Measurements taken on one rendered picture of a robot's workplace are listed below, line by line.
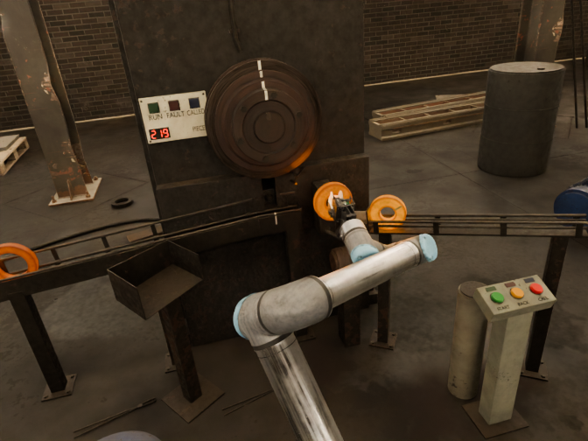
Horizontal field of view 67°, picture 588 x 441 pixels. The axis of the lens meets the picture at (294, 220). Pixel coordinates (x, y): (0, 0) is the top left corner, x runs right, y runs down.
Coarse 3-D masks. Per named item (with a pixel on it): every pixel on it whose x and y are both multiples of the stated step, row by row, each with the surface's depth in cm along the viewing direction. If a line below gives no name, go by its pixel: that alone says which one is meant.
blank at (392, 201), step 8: (376, 200) 186; (384, 200) 185; (392, 200) 184; (400, 200) 184; (376, 208) 187; (392, 208) 186; (400, 208) 184; (376, 216) 189; (400, 216) 186; (384, 224) 190; (392, 224) 189; (400, 224) 188
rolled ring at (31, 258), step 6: (0, 246) 175; (6, 246) 175; (12, 246) 176; (18, 246) 177; (24, 246) 179; (0, 252) 175; (6, 252) 176; (12, 252) 176; (18, 252) 177; (24, 252) 177; (30, 252) 179; (24, 258) 178; (30, 258) 179; (36, 258) 181; (30, 264) 180; (36, 264) 181; (0, 270) 180; (30, 270) 181; (0, 276) 180; (6, 276) 181
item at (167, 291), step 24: (120, 264) 165; (144, 264) 173; (168, 264) 182; (192, 264) 172; (120, 288) 160; (144, 288) 171; (168, 288) 169; (144, 312) 158; (168, 312) 171; (168, 336) 181; (192, 360) 188; (192, 384) 191; (192, 408) 191
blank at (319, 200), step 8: (328, 184) 171; (336, 184) 170; (320, 192) 170; (328, 192) 170; (336, 192) 171; (344, 192) 172; (320, 200) 171; (352, 200) 174; (320, 208) 172; (320, 216) 174; (328, 216) 175
